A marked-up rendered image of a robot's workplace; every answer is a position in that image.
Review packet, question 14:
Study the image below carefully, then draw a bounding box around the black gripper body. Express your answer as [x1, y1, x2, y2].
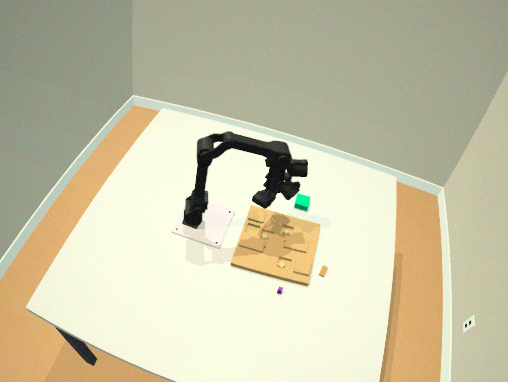
[252, 172, 292, 209]

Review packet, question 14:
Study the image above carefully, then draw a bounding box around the green rectangular block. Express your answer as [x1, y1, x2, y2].
[294, 193, 310, 212]

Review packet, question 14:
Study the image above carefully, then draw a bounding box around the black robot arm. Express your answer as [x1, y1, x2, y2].
[182, 131, 308, 229]

